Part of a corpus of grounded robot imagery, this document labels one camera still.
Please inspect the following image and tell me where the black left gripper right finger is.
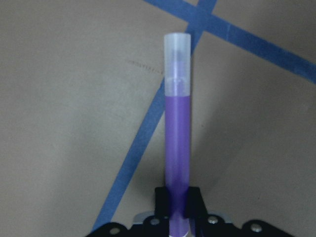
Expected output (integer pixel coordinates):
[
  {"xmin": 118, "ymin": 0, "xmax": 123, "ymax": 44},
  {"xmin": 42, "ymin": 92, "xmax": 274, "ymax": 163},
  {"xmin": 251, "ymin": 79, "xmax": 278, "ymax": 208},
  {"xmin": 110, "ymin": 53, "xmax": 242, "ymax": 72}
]
[{"xmin": 184, "ymin": 187, "xmax": 207, "ymax": 219}]

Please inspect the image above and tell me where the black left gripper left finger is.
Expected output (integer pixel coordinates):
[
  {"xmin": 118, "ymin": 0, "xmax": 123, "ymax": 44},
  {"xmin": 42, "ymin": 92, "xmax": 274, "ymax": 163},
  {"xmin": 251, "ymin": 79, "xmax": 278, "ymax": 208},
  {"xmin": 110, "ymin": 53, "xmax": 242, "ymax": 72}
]
[{"xmin": 154, "ymin": 187, "xmax": 170, "ymax": 219}]

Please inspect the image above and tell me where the purple marker pen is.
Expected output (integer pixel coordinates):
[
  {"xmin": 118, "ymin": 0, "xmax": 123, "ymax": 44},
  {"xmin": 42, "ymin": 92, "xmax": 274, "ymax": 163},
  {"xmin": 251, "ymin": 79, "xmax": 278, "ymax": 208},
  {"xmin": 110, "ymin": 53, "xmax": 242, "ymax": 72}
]
[{"xmin": 164, "ymin": 33, "xmax": 191, "ymax": 237}]

